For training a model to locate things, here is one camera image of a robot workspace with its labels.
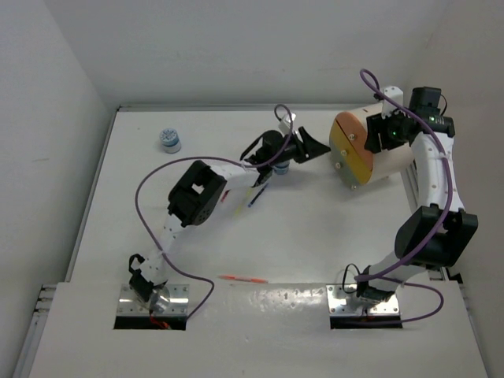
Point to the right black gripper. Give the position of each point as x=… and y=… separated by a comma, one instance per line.
x=374, y=127

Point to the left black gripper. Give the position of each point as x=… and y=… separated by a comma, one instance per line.
x=308, y=148

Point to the round drawer organizer box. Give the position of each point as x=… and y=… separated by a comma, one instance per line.
x=355, y=165

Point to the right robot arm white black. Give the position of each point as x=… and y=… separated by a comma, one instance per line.
x=439, y=229

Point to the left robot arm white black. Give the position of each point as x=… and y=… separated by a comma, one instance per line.
x=196, y=194

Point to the yellow pen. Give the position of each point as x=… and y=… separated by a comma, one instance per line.
x=244, y=203

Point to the dark blue pen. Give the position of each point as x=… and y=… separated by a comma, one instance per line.
x=257, y=195

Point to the red pen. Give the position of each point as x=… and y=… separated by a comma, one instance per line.
x=224, y=196

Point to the orange pen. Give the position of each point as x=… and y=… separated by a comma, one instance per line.
x=243, y=279

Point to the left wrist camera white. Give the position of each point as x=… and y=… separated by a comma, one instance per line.
x=285, y=124

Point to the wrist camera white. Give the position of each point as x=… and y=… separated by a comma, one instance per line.
x=391, y=98
x=285, y=124

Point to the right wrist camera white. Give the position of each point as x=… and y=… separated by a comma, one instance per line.
x=391, y=98

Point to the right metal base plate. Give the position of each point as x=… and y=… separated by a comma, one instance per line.
x=343, y=302

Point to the metal base plate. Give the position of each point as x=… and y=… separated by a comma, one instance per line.
x=169, y=301
x=343, y=302

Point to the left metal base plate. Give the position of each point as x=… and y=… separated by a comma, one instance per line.
x=169, y=301

